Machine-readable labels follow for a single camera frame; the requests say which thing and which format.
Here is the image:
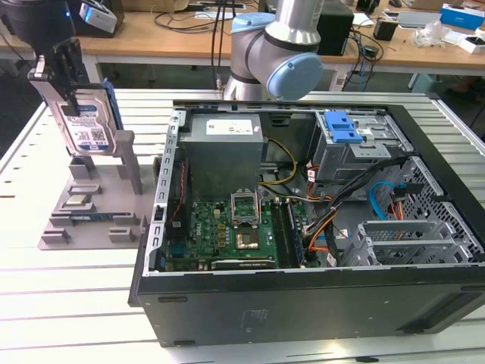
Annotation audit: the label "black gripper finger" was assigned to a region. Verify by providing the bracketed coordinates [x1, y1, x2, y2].
[48, 37, 83, 117]

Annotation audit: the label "hard disk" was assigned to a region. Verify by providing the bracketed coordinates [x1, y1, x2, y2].
[42, 77, 123, 157]

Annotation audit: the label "silver disk bay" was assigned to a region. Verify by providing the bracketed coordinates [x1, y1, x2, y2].
[339, 219, 474, 266]

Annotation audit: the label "wooden desk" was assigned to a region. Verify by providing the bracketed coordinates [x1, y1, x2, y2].
[0, 7, 485, 90]

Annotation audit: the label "silver CPU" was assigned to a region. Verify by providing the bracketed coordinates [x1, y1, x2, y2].
[62, 194, 92, 209]

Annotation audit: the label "grey parts rack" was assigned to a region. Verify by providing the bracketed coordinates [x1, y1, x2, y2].
[36, 130, 158, 251]

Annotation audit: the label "blue RAM stick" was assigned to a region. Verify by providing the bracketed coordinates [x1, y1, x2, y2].
[70, 213, 114, 223]

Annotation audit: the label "grey power supply unit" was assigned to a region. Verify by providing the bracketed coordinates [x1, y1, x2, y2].
[177, 113, 268, 200]

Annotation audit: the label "green motherboard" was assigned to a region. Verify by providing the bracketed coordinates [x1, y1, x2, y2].
[162, 199, 315, 270]

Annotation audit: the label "metal socket cover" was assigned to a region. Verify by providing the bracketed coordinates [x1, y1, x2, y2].
[230, 187, 263, 228]

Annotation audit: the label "CPU socket gold contacts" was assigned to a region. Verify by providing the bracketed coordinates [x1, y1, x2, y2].
[234, 230, 261, 253]

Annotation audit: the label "black graphics card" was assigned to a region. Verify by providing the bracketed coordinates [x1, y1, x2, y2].
[210, 257, 277, 271]

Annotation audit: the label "black desktop box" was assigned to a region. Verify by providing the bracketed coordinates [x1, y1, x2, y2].
[316, 11, 355, 57]

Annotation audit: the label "black RAM slot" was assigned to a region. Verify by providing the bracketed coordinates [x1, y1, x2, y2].
[271, 200, 291, 266]

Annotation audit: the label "blue drive latch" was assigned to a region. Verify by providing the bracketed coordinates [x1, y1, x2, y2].
[324, 109, 367, 145]

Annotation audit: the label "metal drive cage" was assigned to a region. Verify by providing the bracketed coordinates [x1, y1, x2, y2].
[308, 109, 414, 194]

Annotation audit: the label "small black box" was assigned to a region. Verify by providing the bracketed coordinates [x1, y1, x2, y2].
[373, 18, 399, 42]

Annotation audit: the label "black PC case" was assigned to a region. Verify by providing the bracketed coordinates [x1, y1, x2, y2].
[127, 99, 485, 348]

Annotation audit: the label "grey flat box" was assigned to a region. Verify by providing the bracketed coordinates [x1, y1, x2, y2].
[397, 11, 443, 28]

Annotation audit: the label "pale green bin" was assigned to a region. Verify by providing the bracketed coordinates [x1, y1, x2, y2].
[408, 73, 443, 94]

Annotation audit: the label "clear plastic bag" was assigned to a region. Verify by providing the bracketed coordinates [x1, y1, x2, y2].
[412, 20, 462, 49]

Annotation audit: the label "blue cardboard box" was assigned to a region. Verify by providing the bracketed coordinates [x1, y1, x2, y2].
[440, 2, 485, 28]

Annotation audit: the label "white open box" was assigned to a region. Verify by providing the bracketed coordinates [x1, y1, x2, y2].
[458, 32, 485, 55]

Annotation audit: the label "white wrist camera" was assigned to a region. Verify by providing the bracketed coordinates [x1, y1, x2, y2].
[78, 1, 117, 34]

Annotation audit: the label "yellow wire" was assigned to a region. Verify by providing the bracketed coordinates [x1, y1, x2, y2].
[259, 138, 299, 187]

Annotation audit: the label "black sleeved cable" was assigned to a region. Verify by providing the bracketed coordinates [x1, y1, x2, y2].
[325, 157, 412, 266]

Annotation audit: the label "blue wire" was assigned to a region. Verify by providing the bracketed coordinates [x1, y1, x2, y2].
[369, 181, 406, 221]

